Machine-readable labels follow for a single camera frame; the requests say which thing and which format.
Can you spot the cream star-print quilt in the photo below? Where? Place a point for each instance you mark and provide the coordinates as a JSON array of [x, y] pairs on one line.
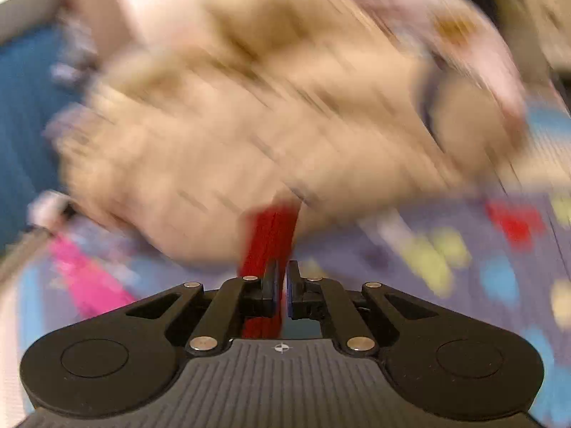
[[223, 142]]

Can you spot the blue curtain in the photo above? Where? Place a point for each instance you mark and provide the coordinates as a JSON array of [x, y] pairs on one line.
[[22, 133]]

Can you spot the red knit garment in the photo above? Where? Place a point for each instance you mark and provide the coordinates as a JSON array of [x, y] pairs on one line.
[[266, 240]]

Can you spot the floral striped blanket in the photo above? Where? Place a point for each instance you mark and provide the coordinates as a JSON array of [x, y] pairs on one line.
[[446, 285]]

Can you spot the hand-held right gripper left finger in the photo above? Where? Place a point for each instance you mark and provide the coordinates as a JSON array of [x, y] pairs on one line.
[[271, 287]]

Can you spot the pink printed cloth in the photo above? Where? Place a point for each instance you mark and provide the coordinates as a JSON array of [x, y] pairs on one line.
[[446, 13]]

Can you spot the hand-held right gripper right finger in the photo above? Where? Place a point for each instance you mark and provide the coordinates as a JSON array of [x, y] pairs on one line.
[[293, 287]]

